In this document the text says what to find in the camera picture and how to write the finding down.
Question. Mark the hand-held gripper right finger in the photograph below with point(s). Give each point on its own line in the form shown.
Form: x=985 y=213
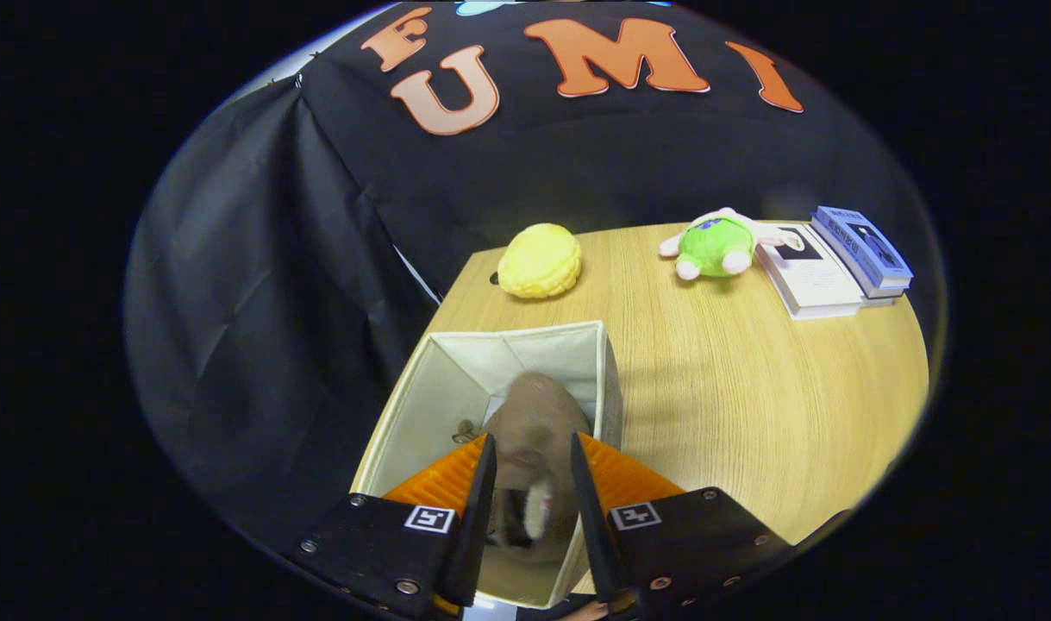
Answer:
x=596 y=543

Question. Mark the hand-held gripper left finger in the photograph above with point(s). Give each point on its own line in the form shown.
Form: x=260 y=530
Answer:
x=475 y=543

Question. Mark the brown fuzzy slipper shoe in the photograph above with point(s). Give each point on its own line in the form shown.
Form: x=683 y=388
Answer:
x=466 y=429
x=538 y=423

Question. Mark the grey fabric storage box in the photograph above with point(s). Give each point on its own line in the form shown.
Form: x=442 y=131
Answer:
x=456 y=379

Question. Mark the yellow bread-shaped toy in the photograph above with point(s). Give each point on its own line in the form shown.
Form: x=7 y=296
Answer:
x=540 y=260

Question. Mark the green and pink plush toy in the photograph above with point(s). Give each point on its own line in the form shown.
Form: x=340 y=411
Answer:
x=710 y=248

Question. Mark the black backdrop cloth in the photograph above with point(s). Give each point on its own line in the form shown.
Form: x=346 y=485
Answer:
x=258 y=302

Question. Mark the white book with dark photo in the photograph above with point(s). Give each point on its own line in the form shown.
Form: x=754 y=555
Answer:
x=814 y=276

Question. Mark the pale paperback book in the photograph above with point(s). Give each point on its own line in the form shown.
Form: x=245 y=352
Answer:
x=887 y=292
x=878 y=302

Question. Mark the blue cover book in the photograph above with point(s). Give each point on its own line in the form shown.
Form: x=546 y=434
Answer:
x=861 y=246

